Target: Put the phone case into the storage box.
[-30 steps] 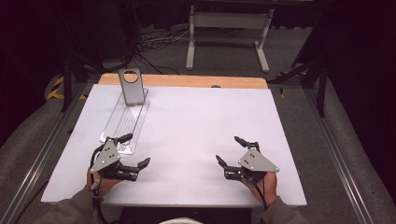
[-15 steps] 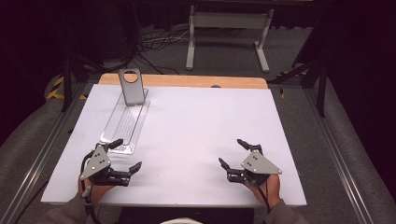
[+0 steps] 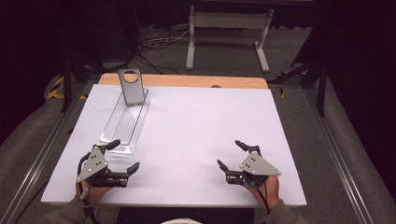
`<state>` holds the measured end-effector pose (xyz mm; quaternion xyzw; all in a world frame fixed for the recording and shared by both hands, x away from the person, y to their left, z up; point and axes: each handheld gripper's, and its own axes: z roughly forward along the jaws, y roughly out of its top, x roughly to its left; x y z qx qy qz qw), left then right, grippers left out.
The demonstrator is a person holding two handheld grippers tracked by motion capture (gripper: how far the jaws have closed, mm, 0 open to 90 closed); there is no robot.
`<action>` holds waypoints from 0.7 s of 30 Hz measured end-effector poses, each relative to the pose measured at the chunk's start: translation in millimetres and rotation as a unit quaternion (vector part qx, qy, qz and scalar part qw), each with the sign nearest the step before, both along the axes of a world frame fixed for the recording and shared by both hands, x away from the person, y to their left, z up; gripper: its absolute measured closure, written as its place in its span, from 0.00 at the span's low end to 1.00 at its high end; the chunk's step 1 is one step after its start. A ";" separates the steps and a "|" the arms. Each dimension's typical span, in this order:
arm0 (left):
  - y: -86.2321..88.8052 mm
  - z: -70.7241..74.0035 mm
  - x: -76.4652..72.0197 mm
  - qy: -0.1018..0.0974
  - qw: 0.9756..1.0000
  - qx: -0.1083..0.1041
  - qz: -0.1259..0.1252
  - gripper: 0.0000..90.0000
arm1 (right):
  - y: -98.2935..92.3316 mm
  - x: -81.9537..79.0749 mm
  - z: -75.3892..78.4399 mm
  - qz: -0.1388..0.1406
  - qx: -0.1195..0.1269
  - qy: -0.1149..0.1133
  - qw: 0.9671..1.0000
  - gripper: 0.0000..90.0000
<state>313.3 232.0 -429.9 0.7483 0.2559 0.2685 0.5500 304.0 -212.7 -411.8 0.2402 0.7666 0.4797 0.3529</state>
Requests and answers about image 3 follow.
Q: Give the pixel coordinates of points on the white table board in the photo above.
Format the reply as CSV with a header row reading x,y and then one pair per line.
x,y
199,124

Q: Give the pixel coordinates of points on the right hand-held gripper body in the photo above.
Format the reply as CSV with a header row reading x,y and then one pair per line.
x,y
258,166

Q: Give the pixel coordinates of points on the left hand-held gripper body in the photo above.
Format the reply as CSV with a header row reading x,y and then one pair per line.
x,y
93,165

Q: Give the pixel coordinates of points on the grey phone case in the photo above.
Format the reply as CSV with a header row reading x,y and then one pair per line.
x,y
134,93

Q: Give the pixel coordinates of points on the dark table grommet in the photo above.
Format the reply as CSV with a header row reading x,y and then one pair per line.
x,y
215,86

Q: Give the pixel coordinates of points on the wooden table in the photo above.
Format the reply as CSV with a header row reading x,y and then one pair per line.
x,y
183,80

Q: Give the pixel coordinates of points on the clear plastic blister package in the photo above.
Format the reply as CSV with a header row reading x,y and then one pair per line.
x,y
124,124

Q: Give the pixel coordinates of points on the person's left hand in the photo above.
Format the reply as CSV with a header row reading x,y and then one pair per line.
x,y
96,193

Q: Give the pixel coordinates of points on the person's right hand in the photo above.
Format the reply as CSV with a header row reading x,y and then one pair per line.
x,y
272,189

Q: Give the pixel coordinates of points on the black tripod stand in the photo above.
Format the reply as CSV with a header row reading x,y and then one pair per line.
x,y
322,87
67,81

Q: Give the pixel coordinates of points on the white metal stand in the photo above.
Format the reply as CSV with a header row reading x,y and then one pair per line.
x,y
229,20

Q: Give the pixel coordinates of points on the yellow black floor tape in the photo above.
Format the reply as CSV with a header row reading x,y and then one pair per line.
x,y
54,91

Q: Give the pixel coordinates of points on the aluminium floor rail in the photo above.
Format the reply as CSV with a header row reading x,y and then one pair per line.
x,y
339,155
40,155

